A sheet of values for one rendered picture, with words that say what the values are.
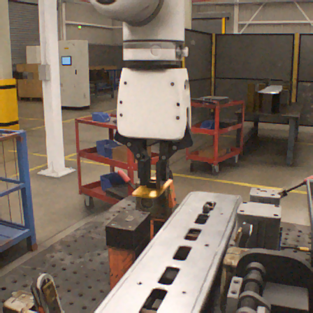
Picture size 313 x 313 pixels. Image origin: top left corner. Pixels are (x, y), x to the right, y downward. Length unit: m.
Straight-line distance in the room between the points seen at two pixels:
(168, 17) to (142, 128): 0.15
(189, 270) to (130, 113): 0.42
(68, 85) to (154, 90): 10.74
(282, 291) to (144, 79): 0.33
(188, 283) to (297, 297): 0.33
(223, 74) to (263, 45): 1.01
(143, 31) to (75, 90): 10.61
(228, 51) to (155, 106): 7.79
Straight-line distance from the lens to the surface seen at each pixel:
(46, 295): 0.64
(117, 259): 1.00
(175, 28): 0.50
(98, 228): 1.72
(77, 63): 10.99
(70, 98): 11.24
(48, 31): 4.76
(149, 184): 0.55
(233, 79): 8.25
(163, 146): 0.53
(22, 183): 2.87
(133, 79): 0.52
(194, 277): 0.81
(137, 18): 0.47
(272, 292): 0.51
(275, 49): 8.08
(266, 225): 0.86
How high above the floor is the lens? 1.44
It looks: 15 degrees down
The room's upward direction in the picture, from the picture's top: straight up
